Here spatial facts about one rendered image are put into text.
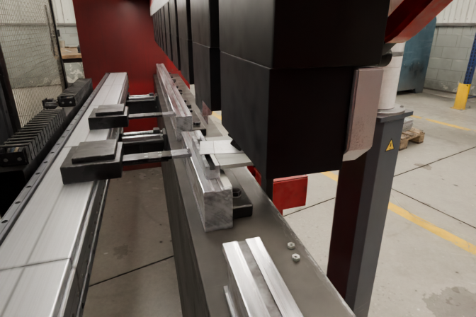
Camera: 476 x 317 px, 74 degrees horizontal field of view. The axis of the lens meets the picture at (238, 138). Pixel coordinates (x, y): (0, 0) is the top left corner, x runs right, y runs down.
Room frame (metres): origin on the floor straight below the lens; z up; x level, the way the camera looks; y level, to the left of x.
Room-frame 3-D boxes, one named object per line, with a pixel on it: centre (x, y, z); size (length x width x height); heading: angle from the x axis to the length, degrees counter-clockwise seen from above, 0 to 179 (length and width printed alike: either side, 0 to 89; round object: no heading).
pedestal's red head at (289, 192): (1.07, -0.14, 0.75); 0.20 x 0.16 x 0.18; 18
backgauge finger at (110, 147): (0.65, 0.23, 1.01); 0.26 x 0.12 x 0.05; 106
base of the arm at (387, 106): (1.09, -0.48, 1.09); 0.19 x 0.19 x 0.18
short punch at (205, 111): (0.69, 0.08, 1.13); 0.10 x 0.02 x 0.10; 16
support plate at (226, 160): (0.73, -0.06, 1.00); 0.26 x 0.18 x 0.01; 106
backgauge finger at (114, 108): (0.99, 0.33, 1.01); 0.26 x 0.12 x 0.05; 106
